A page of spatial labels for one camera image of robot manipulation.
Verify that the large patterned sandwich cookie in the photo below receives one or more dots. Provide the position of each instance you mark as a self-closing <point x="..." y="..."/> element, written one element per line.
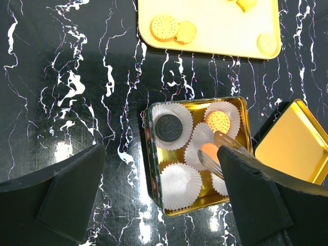
<point x="218" y="121"/>

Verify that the dotted round sandwich cookie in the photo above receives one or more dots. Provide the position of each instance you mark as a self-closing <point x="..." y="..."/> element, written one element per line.
<point x="164" y="27"/>

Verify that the white paper cup centre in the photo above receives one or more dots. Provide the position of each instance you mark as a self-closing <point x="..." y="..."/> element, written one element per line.
<point x="201" y="135"/>

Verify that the plain round orange cookie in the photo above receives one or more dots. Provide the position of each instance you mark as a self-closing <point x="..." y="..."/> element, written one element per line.
<point x="211" y="150"/>

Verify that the gold tin lid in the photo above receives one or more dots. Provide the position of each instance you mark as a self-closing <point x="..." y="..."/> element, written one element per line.
<point x="296" y="144"/>

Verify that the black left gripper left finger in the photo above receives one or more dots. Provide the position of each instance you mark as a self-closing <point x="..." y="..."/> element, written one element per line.
<point x="52" y="206"/>

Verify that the green macaron near right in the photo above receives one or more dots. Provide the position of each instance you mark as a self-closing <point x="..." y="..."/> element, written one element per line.
<point x="266" y="44"/>

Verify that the black chocolate sandwich cookie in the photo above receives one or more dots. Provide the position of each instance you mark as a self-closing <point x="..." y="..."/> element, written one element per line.
<point x="168" y="128"/>

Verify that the metal tong finger of the right gripper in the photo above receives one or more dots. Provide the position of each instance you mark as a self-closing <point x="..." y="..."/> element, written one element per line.
<point x="228" y="143"/>

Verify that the white paper cup back-right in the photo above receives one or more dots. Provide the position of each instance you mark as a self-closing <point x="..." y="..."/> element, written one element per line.
<point x="231" y="111"/>

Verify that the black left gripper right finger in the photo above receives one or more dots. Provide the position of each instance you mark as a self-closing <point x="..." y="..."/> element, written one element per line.
<point x="271" y="207"/>

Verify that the white paper cup back-left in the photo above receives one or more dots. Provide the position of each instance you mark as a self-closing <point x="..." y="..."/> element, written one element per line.
<point x="185" y="117"/>

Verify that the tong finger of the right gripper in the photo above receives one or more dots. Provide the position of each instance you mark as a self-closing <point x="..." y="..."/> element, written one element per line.
<point x="210" y="164"/>

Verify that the yellow serving tray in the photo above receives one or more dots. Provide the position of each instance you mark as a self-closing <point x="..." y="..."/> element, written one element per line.
<point x="221" y="26"/>

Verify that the orange swirl cookie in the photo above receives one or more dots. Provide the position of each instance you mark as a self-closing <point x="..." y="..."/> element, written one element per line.
<point x="246" y="5"/>

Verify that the white paper cup front-left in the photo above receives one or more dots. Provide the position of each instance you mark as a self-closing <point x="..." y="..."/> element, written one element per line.
<point x="181" y="185"/>

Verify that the gold square cookie tin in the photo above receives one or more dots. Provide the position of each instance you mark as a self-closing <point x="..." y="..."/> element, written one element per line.
<point x="159" y="158"/>

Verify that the white paper cup front-right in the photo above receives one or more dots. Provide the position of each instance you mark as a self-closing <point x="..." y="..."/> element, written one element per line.
<point x="219" y="185"/>

